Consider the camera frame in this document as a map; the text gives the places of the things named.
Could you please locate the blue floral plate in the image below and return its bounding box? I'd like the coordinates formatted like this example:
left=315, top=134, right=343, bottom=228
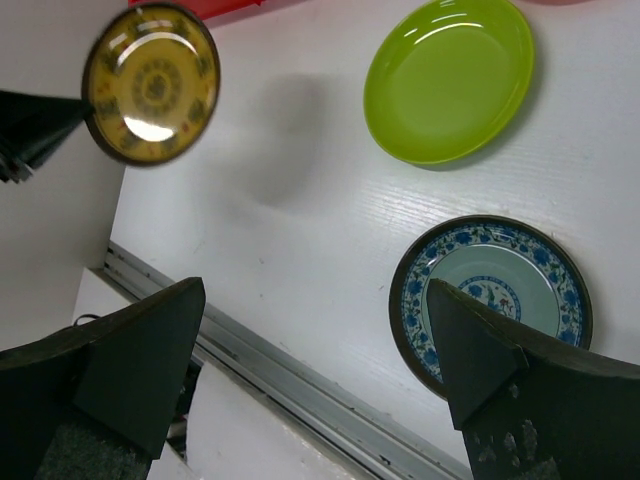
left=388, top=215, right=593, bottom=397

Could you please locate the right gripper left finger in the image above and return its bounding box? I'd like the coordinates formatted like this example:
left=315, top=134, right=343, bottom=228
left=1, top=277, right=206, bottom=479

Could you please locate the red plastic bin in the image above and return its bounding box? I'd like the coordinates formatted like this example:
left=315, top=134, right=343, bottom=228
left=127, top=0, right=265, bottom=23

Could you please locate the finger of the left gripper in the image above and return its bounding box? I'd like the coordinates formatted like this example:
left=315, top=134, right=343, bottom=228
left=1, top=90, right=94, bottom=183

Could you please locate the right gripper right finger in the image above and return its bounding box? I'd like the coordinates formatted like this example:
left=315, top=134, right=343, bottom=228
left=427, top=280, right=639, bottom=479

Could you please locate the lime green plate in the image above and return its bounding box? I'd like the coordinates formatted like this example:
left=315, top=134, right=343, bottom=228
left=363, top=1, right=536, bottom=165

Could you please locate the aluminium front rail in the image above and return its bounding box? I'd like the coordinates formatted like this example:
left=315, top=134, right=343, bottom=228
left=104, top=243, right=471, bottom=479

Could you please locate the orange plate near bin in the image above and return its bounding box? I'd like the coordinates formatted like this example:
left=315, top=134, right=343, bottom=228
left=526, top=0, right=590, bottom=6

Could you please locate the yellow patterned plate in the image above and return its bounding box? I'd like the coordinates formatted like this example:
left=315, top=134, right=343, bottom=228
left=81, top=1, right=221, bottom=168

